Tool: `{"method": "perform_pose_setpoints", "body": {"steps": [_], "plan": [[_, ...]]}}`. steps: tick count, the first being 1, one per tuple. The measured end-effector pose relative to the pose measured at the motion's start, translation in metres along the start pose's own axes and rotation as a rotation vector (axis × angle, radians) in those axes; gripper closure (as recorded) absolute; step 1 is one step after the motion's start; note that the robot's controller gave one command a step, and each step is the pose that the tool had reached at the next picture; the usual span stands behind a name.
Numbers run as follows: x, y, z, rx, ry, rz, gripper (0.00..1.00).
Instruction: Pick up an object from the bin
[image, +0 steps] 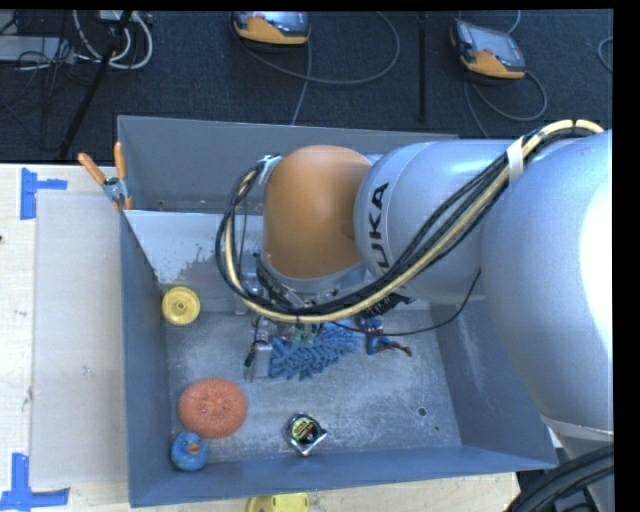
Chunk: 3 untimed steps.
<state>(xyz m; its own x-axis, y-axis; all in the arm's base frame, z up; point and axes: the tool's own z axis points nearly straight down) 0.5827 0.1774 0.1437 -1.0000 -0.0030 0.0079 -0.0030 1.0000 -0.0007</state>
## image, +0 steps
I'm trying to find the blue chenille cloth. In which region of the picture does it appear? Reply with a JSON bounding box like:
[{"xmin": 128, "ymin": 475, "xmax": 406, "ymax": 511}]
[{"xmin": 268, "ymin": 322, "xmax": 365, "ymax": 382}]

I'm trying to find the orange round scouring pad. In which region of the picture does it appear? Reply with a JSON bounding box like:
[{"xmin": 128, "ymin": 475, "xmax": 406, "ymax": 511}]
[{"xmin": 176, "ymin": 377, "xmax": 250, "ymax": 441}]

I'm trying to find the yellow round toy wheel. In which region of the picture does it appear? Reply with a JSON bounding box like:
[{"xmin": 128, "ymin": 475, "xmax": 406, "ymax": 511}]
[{"xmin": 160, "ymin": 285, "xmax": 202, "ymax": 327}]

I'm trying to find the blue and red toy figure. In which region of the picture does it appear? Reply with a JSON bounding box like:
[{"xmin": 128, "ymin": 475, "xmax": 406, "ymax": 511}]
[{"xmin": 361, "ymin": 317, "xmax": 414, "ymax": 358}]

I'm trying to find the grey metal bin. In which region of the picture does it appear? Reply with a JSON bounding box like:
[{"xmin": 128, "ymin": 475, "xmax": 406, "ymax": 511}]
[{"xmin": 115, "ymin": 114, "xmax": 560, "ymax": 509}]

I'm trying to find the blue rubber duck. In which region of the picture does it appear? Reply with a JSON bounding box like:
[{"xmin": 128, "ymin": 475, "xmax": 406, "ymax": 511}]
[{"xmin": 170, "ymin": 431, "xmax": 210, "ymax": 473}]

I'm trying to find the pale flat board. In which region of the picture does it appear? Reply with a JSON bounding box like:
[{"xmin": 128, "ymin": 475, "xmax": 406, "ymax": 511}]
[{"xmin": 28, "ymin": 189, "xmax": 132, "ymax": 491}]

